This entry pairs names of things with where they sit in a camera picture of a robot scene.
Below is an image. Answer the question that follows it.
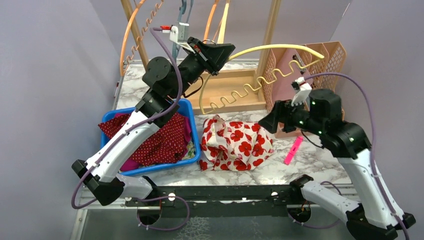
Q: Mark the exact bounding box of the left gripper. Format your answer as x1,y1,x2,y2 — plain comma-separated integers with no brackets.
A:
169,36,235,99

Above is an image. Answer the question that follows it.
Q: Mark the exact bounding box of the wooden hanger metal hook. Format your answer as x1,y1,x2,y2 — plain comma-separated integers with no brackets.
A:
203,0,221,41

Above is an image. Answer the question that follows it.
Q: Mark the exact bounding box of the magenta pleated skirt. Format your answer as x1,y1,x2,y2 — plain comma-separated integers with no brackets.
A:
114,113,193,172

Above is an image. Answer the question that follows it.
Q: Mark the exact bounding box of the wooden clothes rack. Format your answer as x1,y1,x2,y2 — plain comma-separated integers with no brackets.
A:
119,0,283,115

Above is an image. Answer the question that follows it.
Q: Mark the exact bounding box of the red poppy print skirt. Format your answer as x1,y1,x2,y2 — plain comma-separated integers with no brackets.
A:
198,115,275,172

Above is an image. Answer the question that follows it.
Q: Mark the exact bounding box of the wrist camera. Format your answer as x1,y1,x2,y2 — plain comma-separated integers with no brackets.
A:
291,77,312,107
159,22,195,53

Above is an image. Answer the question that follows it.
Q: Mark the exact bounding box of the grey-blue hanger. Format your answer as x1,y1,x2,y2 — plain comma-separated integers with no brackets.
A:
172,0,194,61

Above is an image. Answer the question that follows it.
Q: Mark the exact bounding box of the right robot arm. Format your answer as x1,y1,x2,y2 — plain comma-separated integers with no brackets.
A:
259,89,415,240

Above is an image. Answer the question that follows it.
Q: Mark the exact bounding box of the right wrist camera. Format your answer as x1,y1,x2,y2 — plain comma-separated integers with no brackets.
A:
291,77,312,107

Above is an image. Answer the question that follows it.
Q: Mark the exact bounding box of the cream plastic hanger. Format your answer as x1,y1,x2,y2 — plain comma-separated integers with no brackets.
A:
216,0,231,44

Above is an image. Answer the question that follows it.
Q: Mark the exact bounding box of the pink marker pen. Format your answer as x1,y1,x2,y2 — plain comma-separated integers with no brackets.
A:
283,136,304,165

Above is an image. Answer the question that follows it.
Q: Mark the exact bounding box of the peach plastic organizer basket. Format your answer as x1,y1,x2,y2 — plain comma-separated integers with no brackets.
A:
261,41,348,139

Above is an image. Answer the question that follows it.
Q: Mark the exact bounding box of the pink clipboard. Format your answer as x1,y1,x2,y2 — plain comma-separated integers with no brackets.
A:
271,48,307,104

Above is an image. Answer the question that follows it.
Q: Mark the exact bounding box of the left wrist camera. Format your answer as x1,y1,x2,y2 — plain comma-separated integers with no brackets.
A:
159,22,195,53

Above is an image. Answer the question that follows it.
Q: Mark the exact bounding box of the yellow wavy hanger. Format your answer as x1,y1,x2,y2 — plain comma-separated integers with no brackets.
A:
198,43,325,115

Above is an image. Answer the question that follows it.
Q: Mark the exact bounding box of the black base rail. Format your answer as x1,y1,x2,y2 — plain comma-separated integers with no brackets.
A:
125,185,305,218

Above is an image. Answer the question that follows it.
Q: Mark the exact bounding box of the orange wavy hanger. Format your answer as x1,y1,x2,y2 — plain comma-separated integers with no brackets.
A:
119,0,164,77

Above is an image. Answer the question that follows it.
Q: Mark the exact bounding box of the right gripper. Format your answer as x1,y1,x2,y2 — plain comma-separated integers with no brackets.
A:
259,96,327,136

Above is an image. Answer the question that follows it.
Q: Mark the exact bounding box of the lemon print skirt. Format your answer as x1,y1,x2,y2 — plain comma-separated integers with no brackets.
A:
182,141,196,160

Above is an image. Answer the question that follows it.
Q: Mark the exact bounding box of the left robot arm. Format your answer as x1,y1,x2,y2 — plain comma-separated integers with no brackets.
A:
71,37,235,206

